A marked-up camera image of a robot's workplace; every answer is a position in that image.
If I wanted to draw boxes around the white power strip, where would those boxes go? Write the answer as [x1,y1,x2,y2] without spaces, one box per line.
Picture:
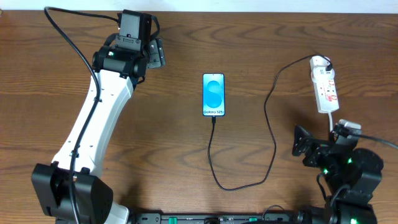
[312,75,339,114]

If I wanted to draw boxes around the blue Galaxy smartphone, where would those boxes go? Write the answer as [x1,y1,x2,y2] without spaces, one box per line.
[202,73,225,116]

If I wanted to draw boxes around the black USB charging cable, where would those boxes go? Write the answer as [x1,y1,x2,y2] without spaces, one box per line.
[207,54,333,192]

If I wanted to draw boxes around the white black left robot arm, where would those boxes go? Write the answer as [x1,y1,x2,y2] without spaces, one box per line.
[31,10,166,223]

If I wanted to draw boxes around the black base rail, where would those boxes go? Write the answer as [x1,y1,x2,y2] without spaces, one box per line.
[127,205,310,224]

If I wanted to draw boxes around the white USB charger plug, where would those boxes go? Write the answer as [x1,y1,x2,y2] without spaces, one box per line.
[310,55,335,83]

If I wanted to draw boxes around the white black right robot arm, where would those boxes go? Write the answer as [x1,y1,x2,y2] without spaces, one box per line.
[292,123,384,224]

